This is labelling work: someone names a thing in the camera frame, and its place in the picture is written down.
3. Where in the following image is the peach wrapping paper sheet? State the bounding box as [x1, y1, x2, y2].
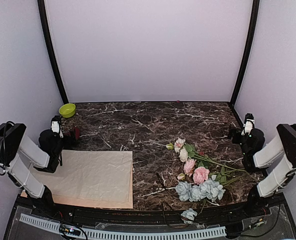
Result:
[30, 150, 133, 209]

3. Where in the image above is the pink fake flower stem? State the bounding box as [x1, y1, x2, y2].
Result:
[177, 157, 247, 186]

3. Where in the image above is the white fake flower stem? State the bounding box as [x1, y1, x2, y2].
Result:
[165, 138, 245, 172]

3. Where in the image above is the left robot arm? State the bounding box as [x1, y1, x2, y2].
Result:
[0, 121, 64, 218]

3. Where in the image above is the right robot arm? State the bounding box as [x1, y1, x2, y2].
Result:
[228, 124, 296, 217]

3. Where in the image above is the blue fake flower bunch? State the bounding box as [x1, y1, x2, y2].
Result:
[175, 174, 246, 203]

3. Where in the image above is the single blue fake flower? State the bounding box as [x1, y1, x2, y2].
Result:
[180, 208, 198, 224]

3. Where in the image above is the green plastic bowl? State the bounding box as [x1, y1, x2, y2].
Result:
[59, 103, 76, 119]

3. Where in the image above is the small circuit board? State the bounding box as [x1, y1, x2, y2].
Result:
[59, 224, 81, 237]

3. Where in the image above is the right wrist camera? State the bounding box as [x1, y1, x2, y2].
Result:
[241, 113, 255, 136]

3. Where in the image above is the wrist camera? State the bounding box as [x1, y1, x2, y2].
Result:
[241, 113, 255, 136]
[51, 115, 64, 138]

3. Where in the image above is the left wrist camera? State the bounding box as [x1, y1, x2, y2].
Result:
[51, 115, 64, 138]

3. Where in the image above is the white slotted cable duct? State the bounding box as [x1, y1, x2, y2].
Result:
[19, 213, 226, 240]

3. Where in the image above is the left black frame post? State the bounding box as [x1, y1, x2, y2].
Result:
[37, 0, 69, 104]

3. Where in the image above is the black frame post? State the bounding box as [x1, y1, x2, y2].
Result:
[37, 0, 69, 104]
[229, 0, 260, 108]

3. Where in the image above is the right black frame post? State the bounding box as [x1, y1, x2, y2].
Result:
[229, 0, 260, 108]

